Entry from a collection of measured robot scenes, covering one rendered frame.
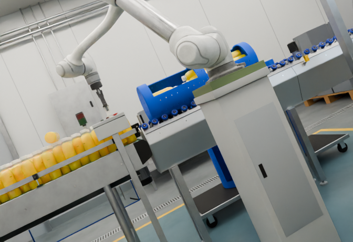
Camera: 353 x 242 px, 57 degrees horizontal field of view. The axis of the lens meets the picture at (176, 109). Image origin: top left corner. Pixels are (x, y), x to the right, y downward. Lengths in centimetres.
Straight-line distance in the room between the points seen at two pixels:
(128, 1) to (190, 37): 40
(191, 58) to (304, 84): 134
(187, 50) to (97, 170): 99
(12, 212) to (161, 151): 95
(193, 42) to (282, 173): 77
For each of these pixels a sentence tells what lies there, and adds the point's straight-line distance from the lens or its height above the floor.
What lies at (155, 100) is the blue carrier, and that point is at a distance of 216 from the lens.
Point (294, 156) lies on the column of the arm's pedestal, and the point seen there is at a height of 54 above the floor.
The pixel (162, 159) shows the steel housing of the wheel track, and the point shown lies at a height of 71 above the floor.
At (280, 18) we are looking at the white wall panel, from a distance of 681.
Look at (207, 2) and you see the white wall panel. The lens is 629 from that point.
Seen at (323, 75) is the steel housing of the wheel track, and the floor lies 74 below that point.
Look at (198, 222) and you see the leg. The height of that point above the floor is 21.
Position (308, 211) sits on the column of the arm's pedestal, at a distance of 179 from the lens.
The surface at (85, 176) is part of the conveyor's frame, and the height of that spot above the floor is 84.
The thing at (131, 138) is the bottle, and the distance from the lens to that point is 216.
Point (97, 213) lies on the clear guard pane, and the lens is 262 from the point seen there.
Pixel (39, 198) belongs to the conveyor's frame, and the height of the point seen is 84.
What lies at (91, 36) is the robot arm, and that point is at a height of 158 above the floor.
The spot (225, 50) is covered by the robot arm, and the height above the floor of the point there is 116.
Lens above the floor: 102
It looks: 1 degrees down
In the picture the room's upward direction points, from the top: 24 degrees counter-clockwise
